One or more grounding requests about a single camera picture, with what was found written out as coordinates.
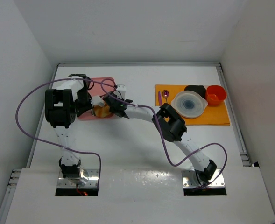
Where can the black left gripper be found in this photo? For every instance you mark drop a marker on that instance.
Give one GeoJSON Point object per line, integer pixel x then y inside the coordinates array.
{"type": "Point", "coordinates": [83, 107]}

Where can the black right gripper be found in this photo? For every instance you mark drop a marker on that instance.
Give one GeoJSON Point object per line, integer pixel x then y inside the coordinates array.
{"type": "Point", "coordinates": [109, 101]}

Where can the golden bread roll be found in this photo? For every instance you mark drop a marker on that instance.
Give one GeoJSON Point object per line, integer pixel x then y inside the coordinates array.
{"type": "Point", "coordinates": [102, 112]}

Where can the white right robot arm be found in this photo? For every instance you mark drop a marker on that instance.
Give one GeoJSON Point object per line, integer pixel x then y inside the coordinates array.
{"type": "Point", "coordinates": [171, 128]}

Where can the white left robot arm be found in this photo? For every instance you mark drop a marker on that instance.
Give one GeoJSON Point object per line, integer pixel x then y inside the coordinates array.
{"type": "Point", "coordinates": [62, 106]}

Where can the purple iridescent knife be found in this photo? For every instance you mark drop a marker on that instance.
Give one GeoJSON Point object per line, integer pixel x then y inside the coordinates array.
{"type": "Point", "coordinates": [159, 98]}

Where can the purple iridescent spoon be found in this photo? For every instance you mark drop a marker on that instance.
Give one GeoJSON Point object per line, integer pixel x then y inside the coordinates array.
{"type": "Point", "coordinates": [165, 94]}

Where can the clear glass plate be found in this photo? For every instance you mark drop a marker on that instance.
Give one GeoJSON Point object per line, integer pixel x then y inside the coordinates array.
{"type": "Point", "coordinates": [189, 104]}

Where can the black coaster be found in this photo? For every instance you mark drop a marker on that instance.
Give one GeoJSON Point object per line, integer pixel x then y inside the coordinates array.
{"type": "Point", "coordinates": [199, 89]}

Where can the white foam front panel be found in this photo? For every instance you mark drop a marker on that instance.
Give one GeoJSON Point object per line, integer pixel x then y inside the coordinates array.
{"type": "Point", "coordinates": [141, 197]}

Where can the orange cup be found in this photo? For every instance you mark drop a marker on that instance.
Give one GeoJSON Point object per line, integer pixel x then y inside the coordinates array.
{"type": "Point", "coordinates": [215, 95]}

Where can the orange placemat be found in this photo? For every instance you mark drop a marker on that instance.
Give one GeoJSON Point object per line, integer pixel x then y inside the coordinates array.
{"type": "Point", "coordinates": [213, 115]}

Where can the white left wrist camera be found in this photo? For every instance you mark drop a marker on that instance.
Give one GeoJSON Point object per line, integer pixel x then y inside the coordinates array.
{"type": "Point", "coordinates": [97, 101]}

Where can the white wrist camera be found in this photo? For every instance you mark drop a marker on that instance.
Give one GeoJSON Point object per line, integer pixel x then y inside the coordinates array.
{"type": "Point", "coordinates": [120, 91]}
{"type": "Point", "coordinates": [97, 101]}

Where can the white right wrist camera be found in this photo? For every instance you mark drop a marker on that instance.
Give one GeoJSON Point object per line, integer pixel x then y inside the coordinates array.
{"type": "Point", "coordinates": [120, 91]}

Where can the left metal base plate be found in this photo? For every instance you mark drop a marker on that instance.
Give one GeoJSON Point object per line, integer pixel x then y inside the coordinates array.
{"type": "Point", "coordinates": [88, 178]}

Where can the metal base plate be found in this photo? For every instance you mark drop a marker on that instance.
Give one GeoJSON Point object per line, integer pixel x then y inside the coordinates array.
{"type": "Point", "coordinates": [88, 178]}
{"type": "Point", "coordinates": [191, 179]}

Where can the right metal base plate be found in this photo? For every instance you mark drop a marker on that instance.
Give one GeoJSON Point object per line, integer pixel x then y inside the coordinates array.
{"type": "Point", "coordinates": [191, 179]}

